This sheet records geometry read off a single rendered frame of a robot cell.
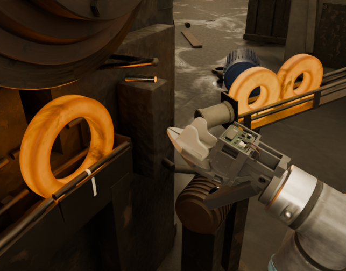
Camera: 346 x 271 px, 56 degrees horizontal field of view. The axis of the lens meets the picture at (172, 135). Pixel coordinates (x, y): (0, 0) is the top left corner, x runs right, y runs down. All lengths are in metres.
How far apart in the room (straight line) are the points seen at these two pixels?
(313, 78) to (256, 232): 0.74
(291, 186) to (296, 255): 0.13
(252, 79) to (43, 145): 0.55
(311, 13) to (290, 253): 2.64
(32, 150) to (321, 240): 0.45
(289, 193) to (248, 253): 0.90
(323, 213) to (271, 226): 1.01
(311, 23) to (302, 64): 2.13
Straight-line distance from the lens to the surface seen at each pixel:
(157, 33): 0.86
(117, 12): 0.43
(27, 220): 0.53
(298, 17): 3.16
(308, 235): 0.56
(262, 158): 0.54
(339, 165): 2.05
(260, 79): 0.89
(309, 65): 0.99
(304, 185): 0.53
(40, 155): 0.52
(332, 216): 0.54
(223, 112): 0.84
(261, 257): 1.40
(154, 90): 0.69
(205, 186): 0.83
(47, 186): 0.55
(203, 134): 0.59
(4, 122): 0.57
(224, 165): 0.54
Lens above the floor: 1.05
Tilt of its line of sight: 30 degrees down
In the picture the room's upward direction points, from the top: straight up
